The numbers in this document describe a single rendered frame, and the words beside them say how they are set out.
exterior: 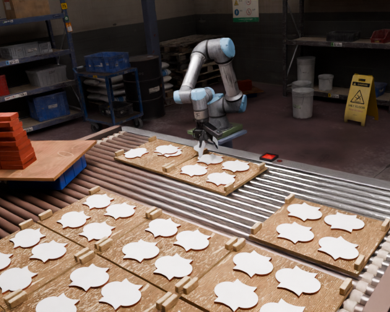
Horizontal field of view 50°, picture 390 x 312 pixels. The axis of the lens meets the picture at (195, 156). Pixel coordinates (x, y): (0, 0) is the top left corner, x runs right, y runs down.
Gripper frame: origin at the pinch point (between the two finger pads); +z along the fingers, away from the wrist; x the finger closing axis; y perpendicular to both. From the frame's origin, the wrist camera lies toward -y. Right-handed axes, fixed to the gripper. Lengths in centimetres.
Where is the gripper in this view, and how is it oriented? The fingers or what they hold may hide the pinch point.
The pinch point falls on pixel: (210, 153)
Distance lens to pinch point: 225.5
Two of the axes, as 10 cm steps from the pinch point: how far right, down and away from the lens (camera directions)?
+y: -7.3, -1.2, 6.7
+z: 1.5, 9.3, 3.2
